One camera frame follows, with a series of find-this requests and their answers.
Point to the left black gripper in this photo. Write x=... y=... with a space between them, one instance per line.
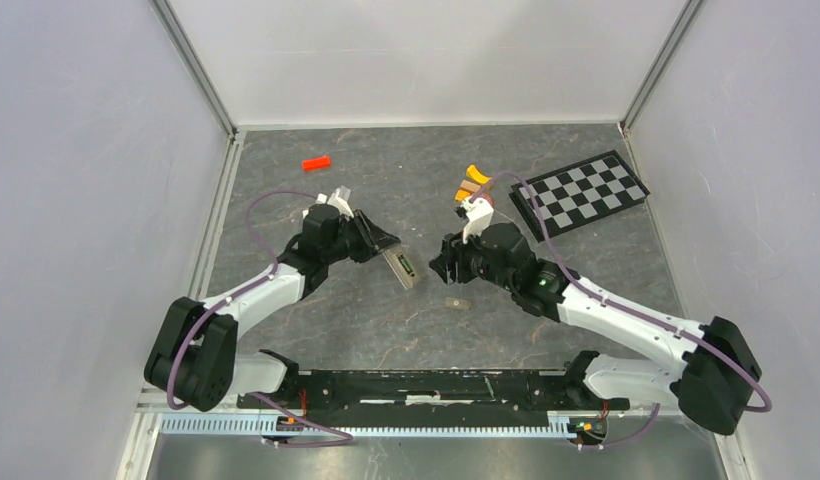
x=373 y=240

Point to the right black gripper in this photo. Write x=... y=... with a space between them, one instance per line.
x=453 y=249

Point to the beige remote control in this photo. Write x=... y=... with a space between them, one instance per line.
x=390 y=255

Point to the beige battery cover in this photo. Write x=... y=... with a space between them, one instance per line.
x=456 y=303

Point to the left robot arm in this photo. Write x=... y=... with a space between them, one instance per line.
x=195 y=359

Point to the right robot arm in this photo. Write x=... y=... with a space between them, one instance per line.
x=708 y=371

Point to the yellow small block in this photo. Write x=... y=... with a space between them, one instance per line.
x=461 y=195

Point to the tan small block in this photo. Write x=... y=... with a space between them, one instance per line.
x=469 y=186

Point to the yellow curved block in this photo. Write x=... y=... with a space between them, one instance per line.
x=475 y=177

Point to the red rectangular block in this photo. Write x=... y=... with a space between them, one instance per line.
x=316 y=163

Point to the black white checkerboard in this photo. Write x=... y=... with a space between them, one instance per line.
x=579 y=194

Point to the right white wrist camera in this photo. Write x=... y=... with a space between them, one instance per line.
x=477 y=213

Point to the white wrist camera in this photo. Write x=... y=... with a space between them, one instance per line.
x=339 y=199
x=477 y=213

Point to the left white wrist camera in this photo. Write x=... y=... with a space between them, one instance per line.
x=339 y=199

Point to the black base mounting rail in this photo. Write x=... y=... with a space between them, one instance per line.
x=437 y=398

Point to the grey slotted cable duct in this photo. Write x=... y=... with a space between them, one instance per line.
x=276 y=425

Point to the left aluminium frame post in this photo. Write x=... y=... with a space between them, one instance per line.
x=180 y=40

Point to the aluminium frame post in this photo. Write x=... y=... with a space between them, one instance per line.
x=180 y=40
x=677 y=33

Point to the right aluminium frame post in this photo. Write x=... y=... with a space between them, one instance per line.
x=677 y=33

